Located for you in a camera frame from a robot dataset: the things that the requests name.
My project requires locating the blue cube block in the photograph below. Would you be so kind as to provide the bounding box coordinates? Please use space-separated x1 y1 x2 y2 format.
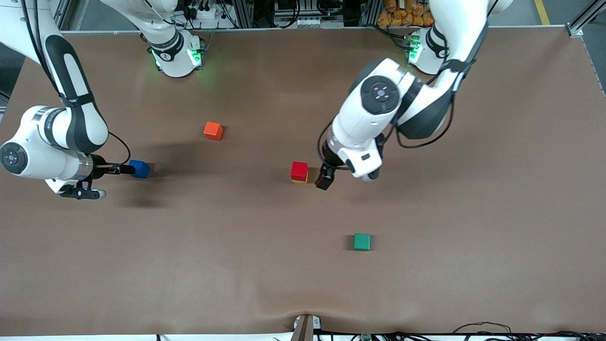
129 160 151 179

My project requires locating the orange cube block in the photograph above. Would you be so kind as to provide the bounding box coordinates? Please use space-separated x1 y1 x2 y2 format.
203 121 224 142

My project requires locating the brown table mat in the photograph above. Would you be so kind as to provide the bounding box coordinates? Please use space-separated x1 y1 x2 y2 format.
0 27 606 338

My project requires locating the orange mesh bag pile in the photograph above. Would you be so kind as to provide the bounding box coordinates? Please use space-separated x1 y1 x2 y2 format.
377 0 434 27

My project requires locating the white power strip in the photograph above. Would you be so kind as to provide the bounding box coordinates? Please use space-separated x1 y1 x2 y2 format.
187 2 232 24

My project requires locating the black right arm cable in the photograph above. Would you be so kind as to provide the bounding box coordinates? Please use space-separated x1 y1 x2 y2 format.
19 0 132 166

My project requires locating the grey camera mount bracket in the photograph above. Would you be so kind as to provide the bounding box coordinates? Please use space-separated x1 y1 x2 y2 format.
291 314 322 341

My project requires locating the aluminium frame post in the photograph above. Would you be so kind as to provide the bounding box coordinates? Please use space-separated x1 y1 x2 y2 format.
231 0 255 28
359 0 382 27

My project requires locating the thin black cable loop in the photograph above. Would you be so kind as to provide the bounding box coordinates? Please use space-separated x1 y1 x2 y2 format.
452 322 513 335

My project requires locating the black cable bundle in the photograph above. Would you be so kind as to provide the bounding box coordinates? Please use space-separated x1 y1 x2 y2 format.
316 331 606 341

